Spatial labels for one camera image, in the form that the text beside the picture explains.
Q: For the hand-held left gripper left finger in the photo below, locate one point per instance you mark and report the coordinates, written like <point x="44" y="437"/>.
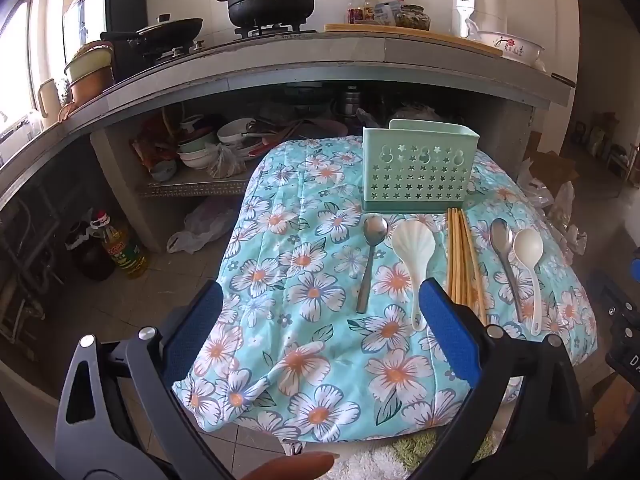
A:
<point x="192" y="330"/>

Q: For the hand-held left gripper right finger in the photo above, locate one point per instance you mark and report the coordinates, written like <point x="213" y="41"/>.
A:
<point x="445" y="330"/>

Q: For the slim wooden chopstick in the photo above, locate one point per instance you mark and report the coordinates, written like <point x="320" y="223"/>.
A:
<point x="474" y="266"/>

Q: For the bundle of wooden chopsticks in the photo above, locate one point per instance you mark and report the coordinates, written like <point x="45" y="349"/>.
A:
<point x="457" y="260"/>

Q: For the white shell-shaped rice scoop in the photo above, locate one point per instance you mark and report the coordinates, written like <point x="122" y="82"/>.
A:
<point x="412" y="247"/>

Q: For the metal spoon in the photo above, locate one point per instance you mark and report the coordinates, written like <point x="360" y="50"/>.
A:
<point x="375" y="232"/>
<point x="500" y="235"/>

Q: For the white oval rice spoon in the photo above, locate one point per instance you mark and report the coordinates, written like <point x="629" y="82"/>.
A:
<point x="527" y="247"/>

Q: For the green perforated utensil holder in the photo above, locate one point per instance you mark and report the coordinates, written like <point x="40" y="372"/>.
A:
<point x="415" y="180"/>

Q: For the person's left hand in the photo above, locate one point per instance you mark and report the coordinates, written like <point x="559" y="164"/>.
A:
<point x="295" y="467"/>

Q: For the white plastic bag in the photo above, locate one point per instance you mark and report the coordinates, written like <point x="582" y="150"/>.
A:
<point x="200" y="227"/>

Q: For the yellow cooking oil bottle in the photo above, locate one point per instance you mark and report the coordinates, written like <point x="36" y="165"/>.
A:
<point x="122" y="252"/>

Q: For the floral turquoise blanket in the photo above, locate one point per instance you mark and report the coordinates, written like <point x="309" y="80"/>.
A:
<point x="310" y="320"/>

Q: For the dark plastic jug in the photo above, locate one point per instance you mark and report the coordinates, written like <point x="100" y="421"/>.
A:
<point x="87" y="255"/>

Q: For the metal shelf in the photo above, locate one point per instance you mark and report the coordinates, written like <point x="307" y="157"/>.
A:
<point x="190" y="187"/>

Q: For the heap of plastic bags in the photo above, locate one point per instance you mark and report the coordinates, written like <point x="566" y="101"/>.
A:
<point x="562" y="210"/>

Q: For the shaggy white green rug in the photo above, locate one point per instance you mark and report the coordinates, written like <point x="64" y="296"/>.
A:
<point x="380" y="460"/>

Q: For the clear plastic bag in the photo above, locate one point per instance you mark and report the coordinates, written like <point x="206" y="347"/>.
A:
<point x="225" y="162"/>

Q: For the pile of ceramic bowls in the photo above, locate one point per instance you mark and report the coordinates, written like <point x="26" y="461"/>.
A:
<point x="200" y="152"/>

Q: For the red plastic bag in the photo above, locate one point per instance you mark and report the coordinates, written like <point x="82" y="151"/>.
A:
<point x="150" y="145"/>

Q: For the cardboard box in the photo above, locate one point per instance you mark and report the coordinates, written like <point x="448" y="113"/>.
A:
<point x="550" y="165"/>

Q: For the steel pots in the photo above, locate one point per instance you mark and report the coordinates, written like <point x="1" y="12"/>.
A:
<point x="349" y="102"/>

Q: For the copper brown pot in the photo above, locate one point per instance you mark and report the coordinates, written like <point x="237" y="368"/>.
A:
<point x="92" y="87"/>

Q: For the cream jug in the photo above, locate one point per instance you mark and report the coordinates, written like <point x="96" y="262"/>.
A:
<point x="50" y="102"/>

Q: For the grey kitchen counter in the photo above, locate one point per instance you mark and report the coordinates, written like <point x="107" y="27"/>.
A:
<point x="300" y="67"/>

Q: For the cream enamel pot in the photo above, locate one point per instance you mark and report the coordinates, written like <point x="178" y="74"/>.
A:
<point x="87" y="62"/>

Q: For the gas stove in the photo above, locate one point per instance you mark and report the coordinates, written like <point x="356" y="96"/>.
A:
<point x="225" y="42"/>

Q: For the floral enamel basin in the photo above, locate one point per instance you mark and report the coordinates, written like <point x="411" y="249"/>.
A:
<point x="510" y="47"/>

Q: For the wooden cutting board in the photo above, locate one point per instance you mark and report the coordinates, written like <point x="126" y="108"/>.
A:
<point x="410" y="35"/>

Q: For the black wok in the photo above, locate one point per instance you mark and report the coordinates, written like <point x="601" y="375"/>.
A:
<point x="165" y="30"/>

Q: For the glass pickle jar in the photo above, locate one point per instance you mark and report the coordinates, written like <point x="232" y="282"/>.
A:
<point x="415" y="17"/>

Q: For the window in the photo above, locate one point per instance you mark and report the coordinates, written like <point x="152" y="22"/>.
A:
<point x="20" y="60"/>

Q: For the blue and white carton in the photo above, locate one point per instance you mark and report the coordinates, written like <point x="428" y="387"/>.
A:
<point x="386" y="12"/>

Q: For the white kitchen appliance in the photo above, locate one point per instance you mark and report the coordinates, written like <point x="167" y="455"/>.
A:
<point x="477" y="2"/>

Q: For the yellow-capped bottle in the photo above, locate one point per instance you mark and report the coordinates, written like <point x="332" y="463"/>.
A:
<point x="370" y="7"/>

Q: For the dark sauce bottle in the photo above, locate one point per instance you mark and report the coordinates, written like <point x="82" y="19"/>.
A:
<point x="355" y="10"/>

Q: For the black rectangular box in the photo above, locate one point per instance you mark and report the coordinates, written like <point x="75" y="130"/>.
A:
<point x="122" y="5"/>

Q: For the blackened cooking pot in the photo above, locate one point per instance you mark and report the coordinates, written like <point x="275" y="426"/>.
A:
<point x="272" y="5"/>

